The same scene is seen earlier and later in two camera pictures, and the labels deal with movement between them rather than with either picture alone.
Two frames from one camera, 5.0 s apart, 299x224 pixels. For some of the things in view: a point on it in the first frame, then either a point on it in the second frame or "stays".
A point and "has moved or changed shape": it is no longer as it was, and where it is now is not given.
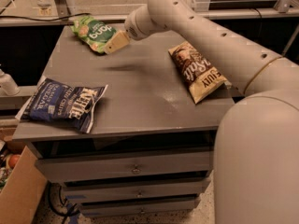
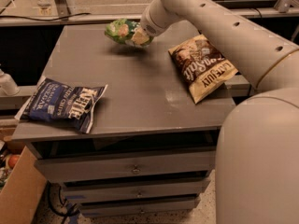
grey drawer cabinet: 148,151 stays
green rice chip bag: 93,32 has moved or changed shape
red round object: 13,161 stays
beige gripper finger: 118,42 → 139,36
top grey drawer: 125,164 stays
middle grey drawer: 136,189 stays
